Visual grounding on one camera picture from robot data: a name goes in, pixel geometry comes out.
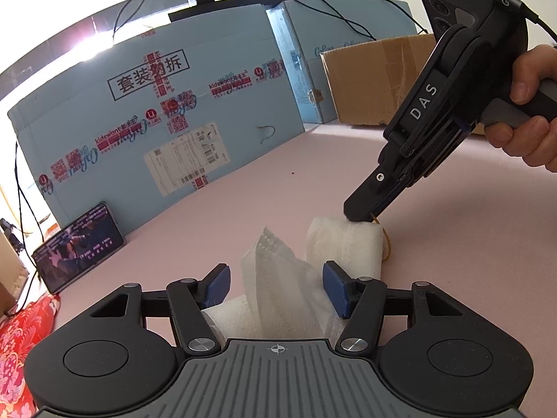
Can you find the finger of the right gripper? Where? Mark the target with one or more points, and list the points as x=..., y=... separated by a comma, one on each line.
x=392, y=176

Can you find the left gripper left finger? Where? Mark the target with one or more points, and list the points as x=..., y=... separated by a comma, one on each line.
x=120, y=356

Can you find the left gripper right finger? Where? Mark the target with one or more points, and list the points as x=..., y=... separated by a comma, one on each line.
x=427, y=349

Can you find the yellow rubber band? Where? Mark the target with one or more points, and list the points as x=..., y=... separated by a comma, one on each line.
x=381, y=244

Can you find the white nonwoven shopping bag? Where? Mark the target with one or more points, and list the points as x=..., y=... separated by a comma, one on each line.
x=284, y=297

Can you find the open brown cardboard box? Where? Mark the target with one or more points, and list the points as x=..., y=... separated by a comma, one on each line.
x=369, y=81

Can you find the red paper decoration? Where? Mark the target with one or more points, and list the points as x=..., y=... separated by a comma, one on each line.
x=19, y=334

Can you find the smartphone with lit screen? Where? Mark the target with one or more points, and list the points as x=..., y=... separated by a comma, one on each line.
x=78, y=248

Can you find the sealed brown cardboard box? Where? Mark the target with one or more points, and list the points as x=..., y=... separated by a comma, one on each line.
x=13, y=276

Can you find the large light blue box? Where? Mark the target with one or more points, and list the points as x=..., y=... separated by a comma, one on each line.
x=157, y=117

